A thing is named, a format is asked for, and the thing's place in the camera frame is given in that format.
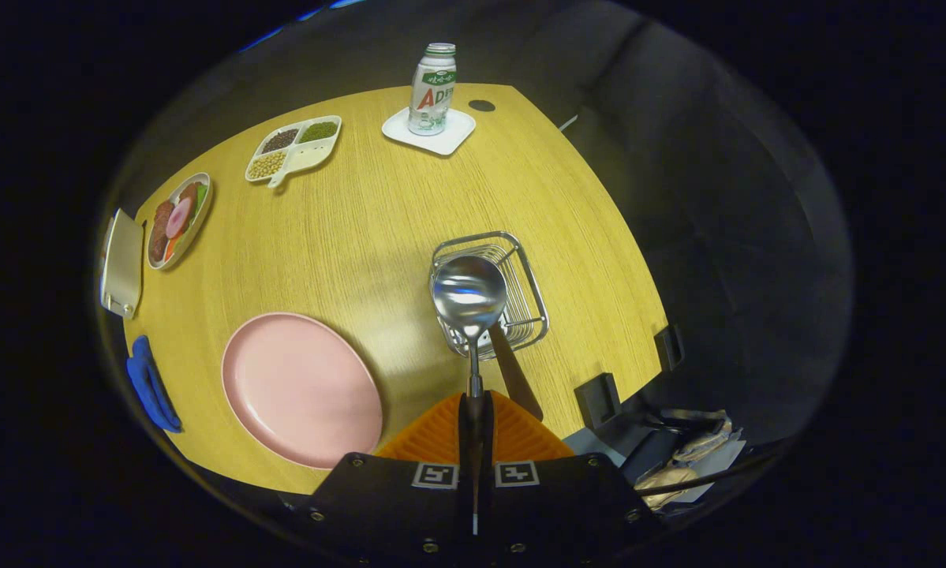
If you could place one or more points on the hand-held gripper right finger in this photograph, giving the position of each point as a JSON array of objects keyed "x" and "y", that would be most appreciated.
[{"x": 485, "y": 442}]

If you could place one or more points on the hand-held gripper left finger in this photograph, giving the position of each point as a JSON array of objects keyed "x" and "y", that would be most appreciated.
[{"x": 465, "y": 442}]

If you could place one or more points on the black table clamp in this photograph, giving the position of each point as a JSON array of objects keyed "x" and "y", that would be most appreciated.
[
  {"x": 668, "y": 347},
  {"x": 597, "y": 401}
]

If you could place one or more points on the pink plate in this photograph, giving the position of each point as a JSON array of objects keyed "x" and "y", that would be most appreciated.
[{"x": 299, "y": 386}]

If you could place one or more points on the pile of crumpled beige packaging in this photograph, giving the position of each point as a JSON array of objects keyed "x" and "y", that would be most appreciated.
[{"x": 670, "y": 477}]

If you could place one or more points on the white square coaster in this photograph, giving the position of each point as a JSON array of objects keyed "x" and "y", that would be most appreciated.
[{"x": 441, "y": 142}]

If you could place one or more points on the blue folded towel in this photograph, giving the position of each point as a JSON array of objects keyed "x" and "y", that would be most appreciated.
[{"x": 151, "y": 390}]

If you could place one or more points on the white compartment dish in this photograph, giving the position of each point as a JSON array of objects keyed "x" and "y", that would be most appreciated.
[{"x": 308, "y": 156}]

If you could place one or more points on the black backdrop cloth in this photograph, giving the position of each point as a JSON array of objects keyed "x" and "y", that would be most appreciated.
[{"x": 717, "y": 197}]

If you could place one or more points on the white plate of food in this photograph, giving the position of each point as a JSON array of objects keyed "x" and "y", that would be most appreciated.
[{"x": 198, "y": 233}]

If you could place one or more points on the yellow soybeans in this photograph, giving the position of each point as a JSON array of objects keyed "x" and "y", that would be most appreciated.
[{"x": 267, "y": 165}]

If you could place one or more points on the green mung beans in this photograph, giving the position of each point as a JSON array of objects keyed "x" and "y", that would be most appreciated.
[{"x": 319, "y": 132}]

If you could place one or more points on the white drink bottle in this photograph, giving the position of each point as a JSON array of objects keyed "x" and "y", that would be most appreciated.
[{"x": 431, "y": 91}]

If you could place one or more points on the dark red beans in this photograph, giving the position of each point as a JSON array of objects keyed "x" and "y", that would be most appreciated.
[{"x": 280, "y": 140}]

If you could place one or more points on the green lettuce leaf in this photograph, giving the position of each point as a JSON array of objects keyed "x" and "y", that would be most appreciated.
[{"x": 201, "y": 199}]

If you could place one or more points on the pink round ham slice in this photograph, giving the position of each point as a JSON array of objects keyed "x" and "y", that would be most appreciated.
[{"x": 178, "y": 218}]

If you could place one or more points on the brown meat pieces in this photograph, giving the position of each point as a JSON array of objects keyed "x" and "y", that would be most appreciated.
[{"x": 159, "y": 233}]

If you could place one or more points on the white toaster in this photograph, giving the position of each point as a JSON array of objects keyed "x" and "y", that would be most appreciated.
[{"x": 123, "y": 260}]

